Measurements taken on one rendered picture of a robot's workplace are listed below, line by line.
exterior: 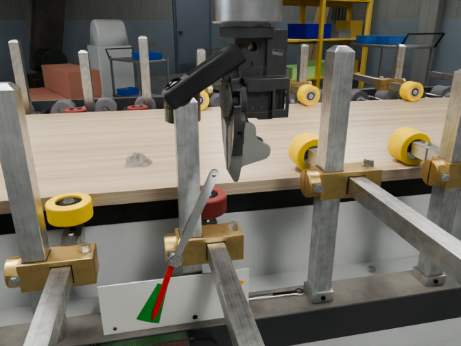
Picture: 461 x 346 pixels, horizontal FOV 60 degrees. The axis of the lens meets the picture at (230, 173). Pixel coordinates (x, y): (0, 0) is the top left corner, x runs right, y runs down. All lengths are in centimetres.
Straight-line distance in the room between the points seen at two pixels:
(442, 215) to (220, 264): 46
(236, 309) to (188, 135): 26
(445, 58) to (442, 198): 738
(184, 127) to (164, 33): 1007
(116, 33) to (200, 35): 462
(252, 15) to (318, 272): 49
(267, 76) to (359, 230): 63
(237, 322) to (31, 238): 35
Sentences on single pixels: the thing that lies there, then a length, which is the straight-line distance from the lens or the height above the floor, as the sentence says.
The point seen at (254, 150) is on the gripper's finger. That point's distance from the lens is 56.
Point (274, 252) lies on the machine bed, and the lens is 101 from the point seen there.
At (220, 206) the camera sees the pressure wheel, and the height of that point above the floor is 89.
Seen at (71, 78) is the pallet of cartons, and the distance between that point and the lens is 487.
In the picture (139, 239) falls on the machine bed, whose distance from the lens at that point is 93.
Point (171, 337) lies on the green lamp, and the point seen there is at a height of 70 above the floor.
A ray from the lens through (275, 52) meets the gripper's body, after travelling 54.
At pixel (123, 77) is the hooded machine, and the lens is 688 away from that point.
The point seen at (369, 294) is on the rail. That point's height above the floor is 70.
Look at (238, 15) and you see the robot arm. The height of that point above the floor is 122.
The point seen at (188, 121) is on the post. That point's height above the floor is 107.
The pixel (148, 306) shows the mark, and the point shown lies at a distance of 74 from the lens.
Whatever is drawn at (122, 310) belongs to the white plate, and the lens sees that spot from 75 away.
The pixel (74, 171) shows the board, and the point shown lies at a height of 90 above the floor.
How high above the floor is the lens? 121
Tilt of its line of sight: 20 degrees down
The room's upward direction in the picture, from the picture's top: straight up
